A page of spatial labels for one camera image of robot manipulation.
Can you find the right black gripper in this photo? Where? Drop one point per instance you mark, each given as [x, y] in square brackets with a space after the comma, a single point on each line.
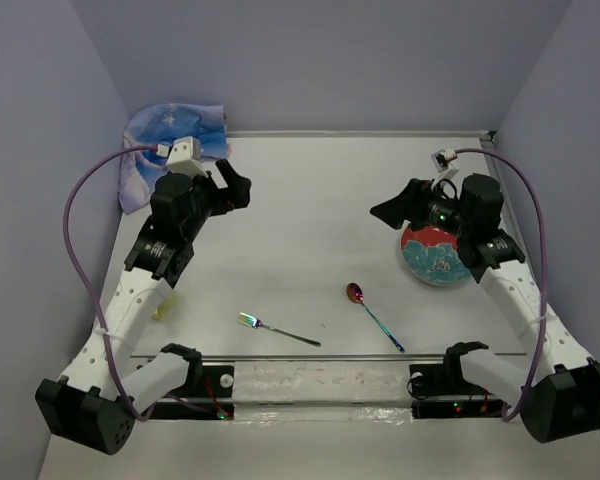
[395, 210]

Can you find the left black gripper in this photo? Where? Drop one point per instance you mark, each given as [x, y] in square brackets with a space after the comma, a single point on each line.
[238, 186]

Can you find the blue princess print cloth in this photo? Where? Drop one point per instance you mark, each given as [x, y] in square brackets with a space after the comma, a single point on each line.
[189, 131]

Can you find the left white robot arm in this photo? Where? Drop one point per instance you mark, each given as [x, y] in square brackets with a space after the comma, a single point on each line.
[93, 403]

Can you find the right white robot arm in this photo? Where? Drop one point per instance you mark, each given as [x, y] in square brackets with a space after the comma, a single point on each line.
[558, 395]

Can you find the red and blue plate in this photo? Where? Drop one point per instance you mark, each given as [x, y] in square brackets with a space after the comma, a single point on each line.
[431, 256]

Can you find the iridescent spoon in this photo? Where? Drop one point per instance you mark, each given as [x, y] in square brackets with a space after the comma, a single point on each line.
[355, 295]

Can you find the iridescent fork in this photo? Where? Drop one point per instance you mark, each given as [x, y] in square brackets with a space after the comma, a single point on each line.
[255, 323]

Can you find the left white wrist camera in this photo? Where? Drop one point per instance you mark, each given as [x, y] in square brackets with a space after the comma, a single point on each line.
[185, 157]

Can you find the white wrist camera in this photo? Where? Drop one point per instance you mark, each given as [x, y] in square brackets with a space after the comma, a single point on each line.
[443, 162]
[185, 157]

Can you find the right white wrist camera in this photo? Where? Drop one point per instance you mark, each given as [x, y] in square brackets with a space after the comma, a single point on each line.
[443, 162]

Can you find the white cup yellow handle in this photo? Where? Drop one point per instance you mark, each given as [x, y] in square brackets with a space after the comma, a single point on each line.
[165, 306]

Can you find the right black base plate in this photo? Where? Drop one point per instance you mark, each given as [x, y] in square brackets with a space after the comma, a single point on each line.
[435, 396]

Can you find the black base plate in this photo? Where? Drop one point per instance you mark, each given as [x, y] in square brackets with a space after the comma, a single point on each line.
[208, 399]
[435, 396]

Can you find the silver front table rail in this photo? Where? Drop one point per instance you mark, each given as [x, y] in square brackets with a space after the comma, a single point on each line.
[324, 357]

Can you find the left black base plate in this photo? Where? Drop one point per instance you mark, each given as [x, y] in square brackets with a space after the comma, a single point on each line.
[208, 399]

